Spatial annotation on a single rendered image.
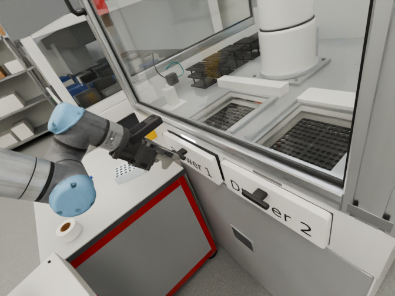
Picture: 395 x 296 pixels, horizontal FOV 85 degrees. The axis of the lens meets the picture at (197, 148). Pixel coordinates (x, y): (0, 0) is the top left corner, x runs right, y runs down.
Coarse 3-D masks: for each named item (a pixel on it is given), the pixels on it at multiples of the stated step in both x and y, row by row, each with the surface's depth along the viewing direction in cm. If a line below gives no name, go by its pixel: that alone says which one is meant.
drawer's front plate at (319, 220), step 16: (224, 160) 60; (224, 176) 64; (240, 176) 56; (256, 176) 52; (240, 192) 61; (272, 192) 48; (288, 192) 46; (288, 208) 47; (304, 208) 43; (320, 208) 41; (288, 224) 51; (304, 224) 46; (320, 224) 42; (320, 240) 45
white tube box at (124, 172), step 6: (126, 162) 99; (114, 168) 98; (120, 168) 96; (126, 168) 95; (132, 168) 94; (138, 168) 93; (114, 174) 94; (120, 174) 93; (126, 174) 92; (132, 174) 93; (138, 174) 94; (120, 180) 93; (126, 180) 94
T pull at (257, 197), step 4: (244, 192) 52; (248, 192) 51; (256, 192) 51; (260, 192) 50; (264, 192) 50; (244, 196) 52; (248, 196) 51; (252, 196) 50; (256, 196) 50; (260, 196) 50; (264, 196) 49; (252, 200) 50; (256, 200) 49; (260, 200) 49; (260, 204) 48; (264, 204) 48; (268, 204) 47; (264, 208) 48; (268, 208) 48
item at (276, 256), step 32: (192, 192) 109; (224, 192) 76; (224, 224) 99; (256, 224) 70; (256, 256) 89; (288, 256) 65; (320, 256) 51; (288, 288) 82; (320, 288) 61; (352, 288) 49
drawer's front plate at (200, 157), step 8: (168, 136) 80; (168, 144) 85; (176, 144) 78; (184, 144) 72; (192, 152) 70; (200, 152) 66; (184, 160) 81; (192, 160) 74; (200, 160) 68; (208, 160) 64; (200, 168) 72; (208, 168) 67; (216, 168) 64; (208, 176) 71; (216, 176) 66
